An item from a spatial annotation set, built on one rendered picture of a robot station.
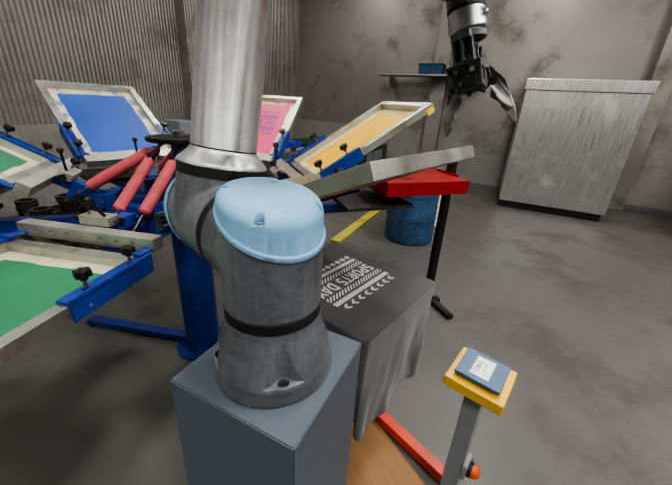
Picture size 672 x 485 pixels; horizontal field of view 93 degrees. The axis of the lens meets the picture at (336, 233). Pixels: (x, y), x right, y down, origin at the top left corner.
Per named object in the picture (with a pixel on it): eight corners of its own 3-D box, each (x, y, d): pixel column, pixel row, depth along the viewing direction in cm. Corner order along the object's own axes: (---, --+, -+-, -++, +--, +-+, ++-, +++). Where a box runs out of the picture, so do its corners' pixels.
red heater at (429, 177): (426, 180, 255) (429, 165, 250) (466, 196, 215) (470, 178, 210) (356, 182, 234) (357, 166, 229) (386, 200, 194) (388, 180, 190)
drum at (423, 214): (438, 236, 418) (452, 166, 384) (420, 251, 372) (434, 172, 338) (396, 225, 450) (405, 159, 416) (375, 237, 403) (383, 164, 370)
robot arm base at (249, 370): (290, 431, 34) (290, 357, 30) (187, 376, 39) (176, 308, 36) (349, 344, 46) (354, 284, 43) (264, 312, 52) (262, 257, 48)
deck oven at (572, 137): (587, 205, 615) (630, 87, 538) (604, 223, 511) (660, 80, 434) (496, 191, 677) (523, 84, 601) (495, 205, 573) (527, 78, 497)
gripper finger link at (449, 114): (427, 131, 76) (446, 91, 71) (438, 131, 80) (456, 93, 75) (439, 137, 75) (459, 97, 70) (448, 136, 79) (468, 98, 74)
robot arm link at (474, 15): (454, 24, 73) (493, 7, 68) (456, 46, 74) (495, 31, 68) (441, 16, 68) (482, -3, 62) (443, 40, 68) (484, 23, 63)
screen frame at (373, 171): (475, 156, 103) (472, 145, 103) (374, 181, 61) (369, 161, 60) (310, 202, 157) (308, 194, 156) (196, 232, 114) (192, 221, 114)
